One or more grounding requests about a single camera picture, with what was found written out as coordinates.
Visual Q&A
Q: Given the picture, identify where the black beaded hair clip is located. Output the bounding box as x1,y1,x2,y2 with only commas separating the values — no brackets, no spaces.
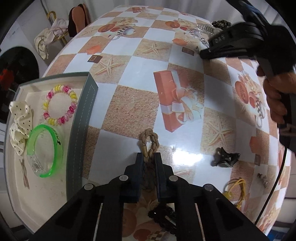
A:
148,203,177,235

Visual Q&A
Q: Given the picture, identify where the pink yellow bead bracelet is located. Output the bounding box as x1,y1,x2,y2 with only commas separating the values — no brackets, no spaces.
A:
43,84,78,126

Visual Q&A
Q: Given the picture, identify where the person's right hand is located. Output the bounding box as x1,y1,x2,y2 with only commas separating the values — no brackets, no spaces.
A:
263,72,296,125

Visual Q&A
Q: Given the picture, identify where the cream polka dot scrunchie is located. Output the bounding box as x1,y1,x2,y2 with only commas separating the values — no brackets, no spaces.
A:
9,101,33,156

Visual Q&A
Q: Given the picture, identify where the tan braided rope bracelet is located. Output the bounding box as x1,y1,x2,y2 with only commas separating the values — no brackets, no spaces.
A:
138,127,161,190

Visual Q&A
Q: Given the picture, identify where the cream cloth bag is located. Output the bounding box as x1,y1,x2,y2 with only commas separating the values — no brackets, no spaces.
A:
34,19,69,60

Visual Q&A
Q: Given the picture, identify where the green translucent bangle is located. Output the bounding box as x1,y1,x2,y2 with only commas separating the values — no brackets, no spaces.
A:
26,124,63,178

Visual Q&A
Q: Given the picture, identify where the checkered patterned tablecloth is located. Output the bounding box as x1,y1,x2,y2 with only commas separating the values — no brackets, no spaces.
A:
46,5,292,234

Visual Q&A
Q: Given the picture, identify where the white washing machine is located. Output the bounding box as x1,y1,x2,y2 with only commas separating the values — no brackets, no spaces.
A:
0,14,49,140

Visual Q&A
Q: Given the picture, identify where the yellow hair tie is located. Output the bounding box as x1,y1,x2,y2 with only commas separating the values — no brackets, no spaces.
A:
222,177,247,209

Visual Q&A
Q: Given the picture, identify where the pile of jewelry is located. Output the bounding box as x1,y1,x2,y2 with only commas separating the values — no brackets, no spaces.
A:
192,20,232,48

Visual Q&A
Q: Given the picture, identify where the white jewelry tray box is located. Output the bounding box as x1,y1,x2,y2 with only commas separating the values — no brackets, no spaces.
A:
4,72,98,232

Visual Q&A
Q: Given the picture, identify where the small dark metal clip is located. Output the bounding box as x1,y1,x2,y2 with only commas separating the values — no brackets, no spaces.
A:
257,173,268,189

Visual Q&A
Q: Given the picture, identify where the black claw hair clip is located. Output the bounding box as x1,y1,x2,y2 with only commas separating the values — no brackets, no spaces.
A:
211,147,240,168

